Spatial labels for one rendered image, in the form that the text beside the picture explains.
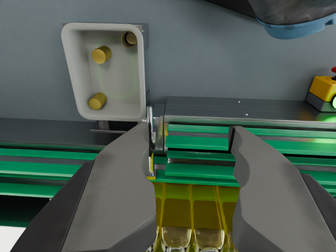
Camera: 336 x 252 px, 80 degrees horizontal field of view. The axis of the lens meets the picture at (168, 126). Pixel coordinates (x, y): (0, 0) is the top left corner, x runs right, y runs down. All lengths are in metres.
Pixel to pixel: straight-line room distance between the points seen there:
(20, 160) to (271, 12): 0.60
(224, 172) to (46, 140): 0.46
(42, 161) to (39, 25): 0.34
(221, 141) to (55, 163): 0.39
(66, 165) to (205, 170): 0.32
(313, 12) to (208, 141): 0.25
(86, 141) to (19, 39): 0.31
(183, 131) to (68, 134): 0.33
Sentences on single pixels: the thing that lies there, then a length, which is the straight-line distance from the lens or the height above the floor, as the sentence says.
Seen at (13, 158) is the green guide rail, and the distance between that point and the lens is 0.63.
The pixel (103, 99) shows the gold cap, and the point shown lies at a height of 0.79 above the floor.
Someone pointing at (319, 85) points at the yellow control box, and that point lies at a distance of 0.63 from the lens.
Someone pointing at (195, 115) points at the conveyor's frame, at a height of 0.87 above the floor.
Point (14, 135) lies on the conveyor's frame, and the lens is 0.69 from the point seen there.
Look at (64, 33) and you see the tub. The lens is 0.51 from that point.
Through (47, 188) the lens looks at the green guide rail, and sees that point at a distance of 0.61.
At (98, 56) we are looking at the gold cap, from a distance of 0.52.
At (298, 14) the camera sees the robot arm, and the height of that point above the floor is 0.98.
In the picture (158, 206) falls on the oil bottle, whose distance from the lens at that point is 0.42.
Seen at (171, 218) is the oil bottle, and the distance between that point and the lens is 0.41.
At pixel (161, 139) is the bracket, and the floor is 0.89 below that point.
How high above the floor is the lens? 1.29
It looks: 60 degrees down
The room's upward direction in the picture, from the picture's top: 173 degrees counter-clockwise
